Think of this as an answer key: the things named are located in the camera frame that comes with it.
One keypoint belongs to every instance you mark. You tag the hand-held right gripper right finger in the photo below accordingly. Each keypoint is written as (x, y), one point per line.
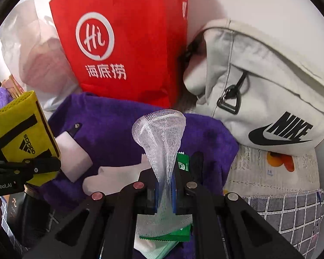
(174, 194)

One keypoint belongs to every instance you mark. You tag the red paper bag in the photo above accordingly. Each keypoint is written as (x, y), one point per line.
(140, 19)

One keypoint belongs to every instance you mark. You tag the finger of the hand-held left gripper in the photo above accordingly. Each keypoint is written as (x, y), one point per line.
(40, 166)

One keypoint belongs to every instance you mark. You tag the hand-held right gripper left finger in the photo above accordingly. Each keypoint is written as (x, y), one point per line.
(155, 197)

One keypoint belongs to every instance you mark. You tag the purple plush cushion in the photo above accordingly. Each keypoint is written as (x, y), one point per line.
(2, 97)

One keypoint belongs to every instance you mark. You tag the white foam mesh net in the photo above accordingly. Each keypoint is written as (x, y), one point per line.
(162, 140)

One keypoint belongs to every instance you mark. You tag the white plastic shopping bag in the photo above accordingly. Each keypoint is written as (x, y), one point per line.
(29, 45)

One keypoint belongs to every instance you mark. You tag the white printed bedsheet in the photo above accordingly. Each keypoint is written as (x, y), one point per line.
(256, 172)

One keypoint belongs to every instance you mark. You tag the pale green face mask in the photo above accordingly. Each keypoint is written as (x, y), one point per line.
(156, 249)

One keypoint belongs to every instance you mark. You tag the white sponge block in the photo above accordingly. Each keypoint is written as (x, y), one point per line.
(75, 159)

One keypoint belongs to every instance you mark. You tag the yellow armband pouch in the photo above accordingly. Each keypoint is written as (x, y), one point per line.
(19, 124)

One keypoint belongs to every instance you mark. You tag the white glove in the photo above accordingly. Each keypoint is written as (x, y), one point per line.
(110, 176)

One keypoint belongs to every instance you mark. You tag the green foil packet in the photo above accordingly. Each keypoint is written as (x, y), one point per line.
(182, 164)

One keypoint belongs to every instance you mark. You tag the grey checkered star cloth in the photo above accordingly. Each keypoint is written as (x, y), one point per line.
(291, 210)

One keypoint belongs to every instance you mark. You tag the grey waist bag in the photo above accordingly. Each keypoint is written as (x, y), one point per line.
(272, 86)

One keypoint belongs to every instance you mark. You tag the purple knit bag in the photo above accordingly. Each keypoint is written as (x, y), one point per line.
(110, 118)

